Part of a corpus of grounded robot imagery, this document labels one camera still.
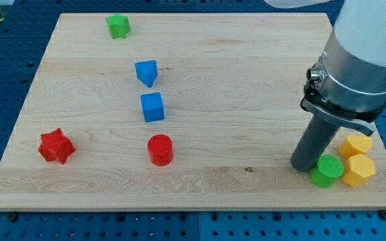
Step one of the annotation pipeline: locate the blue triangle block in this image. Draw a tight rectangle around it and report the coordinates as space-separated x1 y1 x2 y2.
135 60 157 88

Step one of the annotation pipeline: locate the red cylinder block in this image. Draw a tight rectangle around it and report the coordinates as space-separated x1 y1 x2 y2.
147 134 174 166

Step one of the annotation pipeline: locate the yellow heart block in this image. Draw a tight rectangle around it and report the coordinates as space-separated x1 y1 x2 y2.
338 134 373 159

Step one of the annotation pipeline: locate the green star block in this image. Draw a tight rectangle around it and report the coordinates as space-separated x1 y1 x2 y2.
106 13 131 39

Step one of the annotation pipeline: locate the yellow hexagon block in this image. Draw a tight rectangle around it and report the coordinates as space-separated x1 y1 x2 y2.
341 154 376 187

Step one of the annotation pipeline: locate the green cylinder block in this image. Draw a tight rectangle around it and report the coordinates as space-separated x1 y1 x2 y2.
310 155 344 188

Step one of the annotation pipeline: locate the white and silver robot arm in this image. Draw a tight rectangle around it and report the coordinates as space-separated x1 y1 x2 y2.
301 0 386 136

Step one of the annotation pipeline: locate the light wooden board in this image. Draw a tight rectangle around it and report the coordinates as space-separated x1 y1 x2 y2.
0 13 386 212

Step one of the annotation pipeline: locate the blue cube block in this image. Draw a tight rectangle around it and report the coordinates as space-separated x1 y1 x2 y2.
140 92 165 123

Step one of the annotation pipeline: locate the grey cylindrical pointer tool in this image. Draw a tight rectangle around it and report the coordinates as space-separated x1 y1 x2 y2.
290 116 340 172

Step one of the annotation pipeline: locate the red star block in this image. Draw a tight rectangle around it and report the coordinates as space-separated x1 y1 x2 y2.
38 128 76 165

